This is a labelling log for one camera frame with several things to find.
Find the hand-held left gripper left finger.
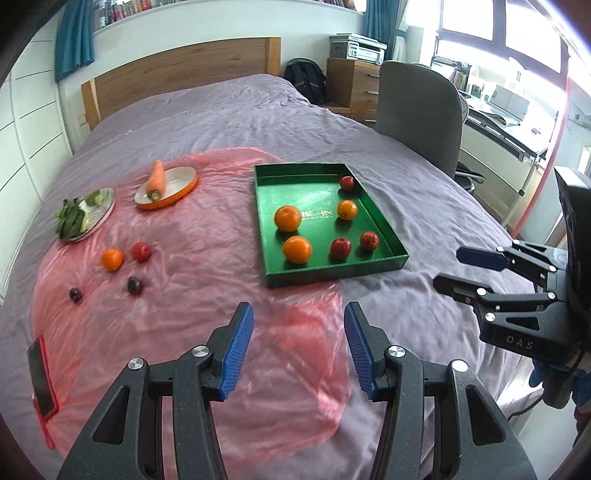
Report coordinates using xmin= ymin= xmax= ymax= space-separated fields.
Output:
xmin=56 ymin=301 xmax=256 ymax=480

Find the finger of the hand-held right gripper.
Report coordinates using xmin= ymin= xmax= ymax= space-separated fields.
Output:
xmin=433 ymin=272 xmax=583 ymax=365
xmin=456 ymin=241 xmax=568 ymax=289

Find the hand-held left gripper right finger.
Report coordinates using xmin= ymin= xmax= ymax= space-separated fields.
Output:
xmin=344 ymin=301 xmax=539 ymax=480

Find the large orange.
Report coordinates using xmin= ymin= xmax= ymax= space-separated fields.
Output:
xmin=274 ymin=205 xmax=302 ymax=232

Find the green tray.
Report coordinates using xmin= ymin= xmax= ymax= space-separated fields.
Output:
xmin=254 ymin=161 xmax=410 ymax=289

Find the person's right hand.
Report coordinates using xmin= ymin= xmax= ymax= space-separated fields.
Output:
xmin=529 ymin=361 xmax=551 ymax=389

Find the pink plastic sheet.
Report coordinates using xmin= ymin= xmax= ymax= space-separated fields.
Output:
xmin=9 ymin=147 xmax=354 ymax=457

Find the white desk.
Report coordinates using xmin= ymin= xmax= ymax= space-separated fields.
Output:
xmin=457 ymin=88 xmax=561 ymax=232

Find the grey office chair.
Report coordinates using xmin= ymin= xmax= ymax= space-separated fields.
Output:
xmin=375 ymin=60 xmax=485 ymax=190

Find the orange rimmed plate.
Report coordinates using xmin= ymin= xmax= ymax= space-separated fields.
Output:
xmin=134 ymin=166 xmax=199 ymax=211

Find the carrot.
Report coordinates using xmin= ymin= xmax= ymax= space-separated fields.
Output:
xmin=145 ymin=160 xmax=166 ymax=202

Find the patterned grey plate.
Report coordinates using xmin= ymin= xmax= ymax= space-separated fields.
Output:
xmin=58 ymin=186 xmax=116 ymax=243

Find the phone in red case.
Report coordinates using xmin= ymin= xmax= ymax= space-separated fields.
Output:
xmin=27 ymin=335 xmax=60 ymax=418

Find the leafy green vegetable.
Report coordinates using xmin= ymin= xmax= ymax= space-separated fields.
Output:
xmin=55 ymin=190 xmax=109 ymax=240

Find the wooden dresser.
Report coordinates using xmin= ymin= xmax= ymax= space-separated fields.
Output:
xmin=326 ymin=56 xmax=382 ymax=121

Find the grey printer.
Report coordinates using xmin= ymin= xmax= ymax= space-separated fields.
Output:
xmin=329 ymin=33 xmax=387 ymax=64

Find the black backpack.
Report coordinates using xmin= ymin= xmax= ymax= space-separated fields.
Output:
xmin=283 ymin=58 xmax=328 ymax=106

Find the teal curtain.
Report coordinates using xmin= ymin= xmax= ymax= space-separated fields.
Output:
xmin=54 ymin=0 xmax=96 ymax=84
xmin=365 ymin=0 xmax=407 ymax=61

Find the wooden headboard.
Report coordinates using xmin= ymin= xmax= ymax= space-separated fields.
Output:
xmin=81 ymin=37 xmax=282 ymax=132

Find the white wardrobe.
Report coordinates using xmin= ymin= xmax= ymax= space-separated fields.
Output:
xmin=0 ymin=60 xmax=75 ymax=241

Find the row of books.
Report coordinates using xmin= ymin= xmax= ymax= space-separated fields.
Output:
xmin=92 ymin=0 xmax=365 ymax=31

